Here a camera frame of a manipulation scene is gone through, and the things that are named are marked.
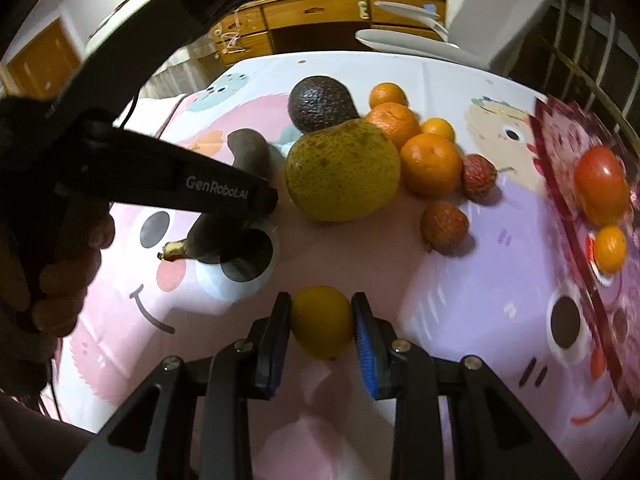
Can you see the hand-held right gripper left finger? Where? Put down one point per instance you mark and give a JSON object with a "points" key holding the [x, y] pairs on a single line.
{"points": [[272, 360]]}

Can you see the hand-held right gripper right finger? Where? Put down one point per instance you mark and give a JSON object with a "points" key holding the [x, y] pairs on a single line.
{"points": [[367, 360]]}

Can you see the small yellow-orange citrus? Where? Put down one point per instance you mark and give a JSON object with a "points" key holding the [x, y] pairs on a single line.
{"points": [[320, 321]]}

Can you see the dark overripe banana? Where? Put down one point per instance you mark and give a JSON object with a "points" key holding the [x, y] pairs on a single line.
{"points": [[250, 155]]}

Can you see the large orange tangerine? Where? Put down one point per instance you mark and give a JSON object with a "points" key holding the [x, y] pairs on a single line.
{"points": [[430, 166]]}

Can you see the medium orange tangerine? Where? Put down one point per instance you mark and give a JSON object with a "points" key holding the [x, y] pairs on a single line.
{"points": [[395, 122]]}

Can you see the small yellowish tangerine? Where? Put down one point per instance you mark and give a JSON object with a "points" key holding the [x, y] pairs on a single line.
{"points": [[439, 129]]}

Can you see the small orange kumquat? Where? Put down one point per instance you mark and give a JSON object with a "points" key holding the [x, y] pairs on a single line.
{"points": [[610, 249]]}

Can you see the bag of oranges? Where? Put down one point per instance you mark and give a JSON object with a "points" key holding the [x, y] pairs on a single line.
{"points": [[560, 150]]}

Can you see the red-orange tomato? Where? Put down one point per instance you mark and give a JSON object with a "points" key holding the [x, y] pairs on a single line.
{"points": [[600, 185]]}

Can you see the person's left hand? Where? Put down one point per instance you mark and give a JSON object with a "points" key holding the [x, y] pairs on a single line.
{"points": [[75, 275]]}

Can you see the cartoon printed tablecloth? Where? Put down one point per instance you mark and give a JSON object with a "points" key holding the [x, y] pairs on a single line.
{"points": [[475, 320]]}

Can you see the wooden door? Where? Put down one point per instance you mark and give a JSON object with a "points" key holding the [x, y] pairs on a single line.
{"points": [[42, 60]]}

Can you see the red lychee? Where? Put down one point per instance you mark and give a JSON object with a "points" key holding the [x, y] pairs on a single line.
{"points": [[444, 226], [479, 175]]}

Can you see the dark green avocado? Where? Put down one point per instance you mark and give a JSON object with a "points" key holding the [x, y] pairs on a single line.
{"points": [[320, 102]]}

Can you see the large yellow-green pomelo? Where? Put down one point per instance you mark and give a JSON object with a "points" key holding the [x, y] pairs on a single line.
{"points": [[342, 172]]}

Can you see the wooden cabinet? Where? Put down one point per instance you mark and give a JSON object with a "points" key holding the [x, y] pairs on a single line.
{"points": [[310, 15]]}

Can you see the small orange tangerine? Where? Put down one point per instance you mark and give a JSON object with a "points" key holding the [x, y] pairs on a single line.
{"points": [[387, 94]]}

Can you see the person's dark clothing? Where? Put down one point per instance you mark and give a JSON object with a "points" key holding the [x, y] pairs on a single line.
{"points": [[35, 440]]}

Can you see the white cabinet lock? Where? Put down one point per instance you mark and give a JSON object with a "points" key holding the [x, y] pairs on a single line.
{"points": [[363, 9]]}

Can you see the white plastic tray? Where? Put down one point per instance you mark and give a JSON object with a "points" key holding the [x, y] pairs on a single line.
{"points": [[405, 12]]}

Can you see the grey office chair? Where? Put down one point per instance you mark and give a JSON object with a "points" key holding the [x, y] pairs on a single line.
{"points": [[500, 5]]}

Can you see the metal window railing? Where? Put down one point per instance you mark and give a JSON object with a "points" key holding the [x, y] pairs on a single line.
{"points": [[590, 35]]}

